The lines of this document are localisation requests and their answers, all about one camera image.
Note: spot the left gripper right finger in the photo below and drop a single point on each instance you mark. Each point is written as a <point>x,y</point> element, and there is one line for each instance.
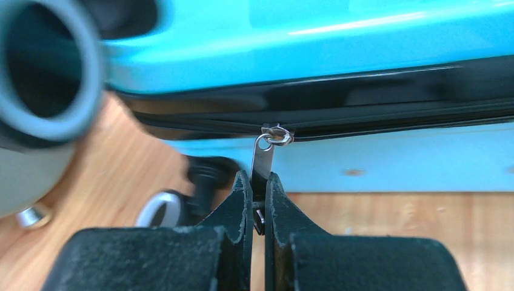
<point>300,255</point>

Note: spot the silver zipper pull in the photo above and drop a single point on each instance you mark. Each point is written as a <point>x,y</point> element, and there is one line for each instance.
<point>272,135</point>

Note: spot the pink and teal kids suitcase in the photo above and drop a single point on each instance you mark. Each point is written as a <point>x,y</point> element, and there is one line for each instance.
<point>382,96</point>

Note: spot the round pastel drawer cabinet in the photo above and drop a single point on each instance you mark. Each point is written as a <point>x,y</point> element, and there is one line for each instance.
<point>27,175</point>

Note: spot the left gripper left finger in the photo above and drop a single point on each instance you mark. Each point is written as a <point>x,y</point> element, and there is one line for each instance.
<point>212,255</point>

